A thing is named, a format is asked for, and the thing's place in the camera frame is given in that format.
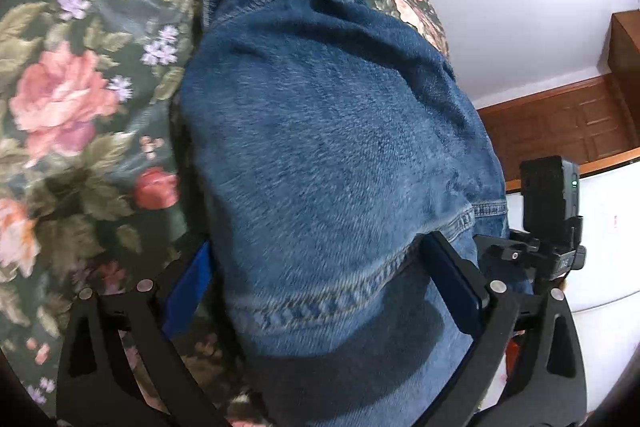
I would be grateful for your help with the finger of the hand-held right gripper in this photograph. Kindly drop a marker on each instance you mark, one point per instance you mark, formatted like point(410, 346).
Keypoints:
point(510, 251)

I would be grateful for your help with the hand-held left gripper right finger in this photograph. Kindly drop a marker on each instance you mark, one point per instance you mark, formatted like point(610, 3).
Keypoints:
point(456, 279)

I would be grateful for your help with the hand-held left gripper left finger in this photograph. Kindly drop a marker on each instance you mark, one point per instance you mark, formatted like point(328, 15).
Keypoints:
point(192, 279)

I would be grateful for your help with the blue denim jeans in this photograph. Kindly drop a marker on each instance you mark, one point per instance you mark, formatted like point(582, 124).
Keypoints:
point(340, 147)

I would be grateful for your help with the floral bedspread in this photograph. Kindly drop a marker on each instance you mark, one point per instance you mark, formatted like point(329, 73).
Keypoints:
point(85, 107)

